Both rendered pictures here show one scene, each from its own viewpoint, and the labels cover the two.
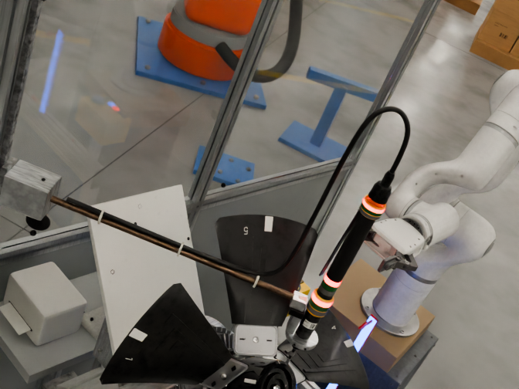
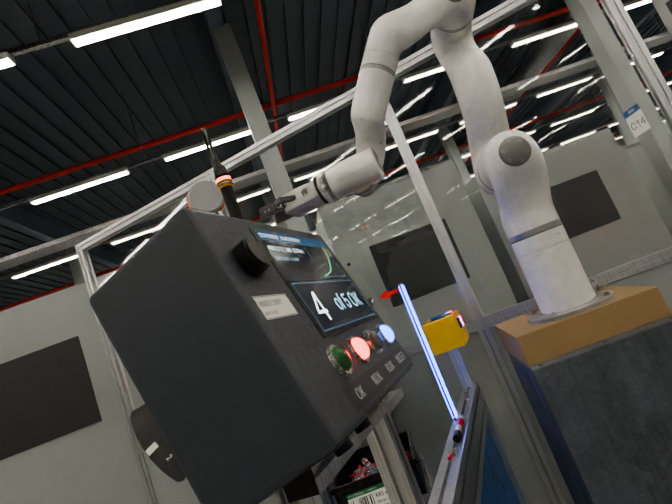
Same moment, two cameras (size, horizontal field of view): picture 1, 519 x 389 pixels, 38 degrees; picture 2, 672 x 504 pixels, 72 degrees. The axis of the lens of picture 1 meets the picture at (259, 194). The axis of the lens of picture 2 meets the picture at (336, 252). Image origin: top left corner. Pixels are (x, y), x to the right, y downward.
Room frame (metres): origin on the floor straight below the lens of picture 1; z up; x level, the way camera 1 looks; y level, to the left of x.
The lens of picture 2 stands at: (1.11, -1.42, 1.13)
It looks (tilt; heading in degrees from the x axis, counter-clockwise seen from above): 10 degrees up; 75
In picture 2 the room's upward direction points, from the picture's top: 22 degrees counter-clockwise
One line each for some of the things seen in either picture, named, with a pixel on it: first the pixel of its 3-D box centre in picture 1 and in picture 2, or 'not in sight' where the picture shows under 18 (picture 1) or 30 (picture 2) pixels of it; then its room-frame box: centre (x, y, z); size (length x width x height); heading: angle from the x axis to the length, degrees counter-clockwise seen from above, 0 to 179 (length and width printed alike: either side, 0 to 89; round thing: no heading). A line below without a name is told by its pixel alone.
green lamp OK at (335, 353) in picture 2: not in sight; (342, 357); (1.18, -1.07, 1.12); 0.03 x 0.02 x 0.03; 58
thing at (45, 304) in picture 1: (39, 304); not in sight; (1.36, 0.39, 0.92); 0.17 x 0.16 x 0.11; 58
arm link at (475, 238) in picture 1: (450, 245); (517, 185); (1.81, -0.54, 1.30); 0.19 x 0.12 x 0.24; 67
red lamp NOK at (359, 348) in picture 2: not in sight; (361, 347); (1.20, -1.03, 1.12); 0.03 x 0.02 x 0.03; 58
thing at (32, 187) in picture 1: (27, 188); not in sight; (1.18, 0.43, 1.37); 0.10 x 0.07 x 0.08; 93
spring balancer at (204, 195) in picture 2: not in sight; (206, 199); (1.18, 0.52, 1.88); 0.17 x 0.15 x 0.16; 148
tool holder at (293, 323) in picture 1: (305, 319); not in sight; (1.21, -0.19, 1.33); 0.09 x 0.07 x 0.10; 93
